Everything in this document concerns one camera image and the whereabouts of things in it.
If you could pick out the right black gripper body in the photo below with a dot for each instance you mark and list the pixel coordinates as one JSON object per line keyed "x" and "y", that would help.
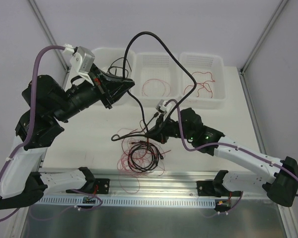
{"x": 162, "y": 129}

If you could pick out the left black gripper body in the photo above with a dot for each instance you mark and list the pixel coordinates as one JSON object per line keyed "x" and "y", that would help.
{"x": 102, "y": 91}

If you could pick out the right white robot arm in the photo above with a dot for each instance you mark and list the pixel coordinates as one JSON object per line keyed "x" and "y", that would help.
{"x": 274, "y": 177}

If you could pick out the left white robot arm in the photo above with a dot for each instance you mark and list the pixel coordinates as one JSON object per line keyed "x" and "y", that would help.
{"x": 20, "y": 185}

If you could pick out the solid white plastic bin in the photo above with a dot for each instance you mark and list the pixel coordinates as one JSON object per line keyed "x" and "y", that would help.
{"x": 111, "y": 59}

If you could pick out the middle white perforated basket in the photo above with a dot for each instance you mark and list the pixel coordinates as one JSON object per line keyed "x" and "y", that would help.
{"x": 155, "y": 77}

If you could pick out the white perforated basket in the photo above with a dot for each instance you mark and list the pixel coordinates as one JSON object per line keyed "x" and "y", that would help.
{"x": 155, "y": 77}
{"x": 208, "y": 71}

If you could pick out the right white perforated basket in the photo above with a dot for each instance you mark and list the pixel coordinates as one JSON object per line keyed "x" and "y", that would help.
{"x": 208, "y": 71}

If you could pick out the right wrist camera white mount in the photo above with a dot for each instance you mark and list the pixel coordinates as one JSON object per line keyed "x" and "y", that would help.
{"x": 164, "y": 108}

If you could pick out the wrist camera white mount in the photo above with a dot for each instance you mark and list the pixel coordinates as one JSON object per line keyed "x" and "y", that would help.
{"x": 81, "y": 61}
{"x": 164, "y": 108}

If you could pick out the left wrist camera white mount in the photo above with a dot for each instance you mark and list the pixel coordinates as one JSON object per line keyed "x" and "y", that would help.
{"x": 81, "y": 61}

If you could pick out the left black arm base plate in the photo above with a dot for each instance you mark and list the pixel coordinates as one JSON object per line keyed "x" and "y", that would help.
{"x": 101, "y": 186}

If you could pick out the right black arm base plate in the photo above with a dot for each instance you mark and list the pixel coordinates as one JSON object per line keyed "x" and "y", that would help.
{"x": 205, "y": 188}

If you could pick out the aluminium mounting rail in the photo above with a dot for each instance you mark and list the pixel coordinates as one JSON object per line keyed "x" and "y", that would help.
{"x": 155, "y": 184}

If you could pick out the left aluminium frame post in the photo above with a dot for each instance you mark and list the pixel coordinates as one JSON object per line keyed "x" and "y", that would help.
{"x": 47, "y": 32}

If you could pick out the aluminium frame post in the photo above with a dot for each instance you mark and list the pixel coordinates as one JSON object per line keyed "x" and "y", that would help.
{"x": 47, "y": 32}
{"x": 264, "y": 34}

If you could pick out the right aluminium frame post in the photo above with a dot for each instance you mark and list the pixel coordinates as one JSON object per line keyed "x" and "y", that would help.
{"x": 264, "y": 34}

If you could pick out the white slotted cable duct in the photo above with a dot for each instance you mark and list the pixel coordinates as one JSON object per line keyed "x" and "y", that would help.
{"x": 128, "y": 201}

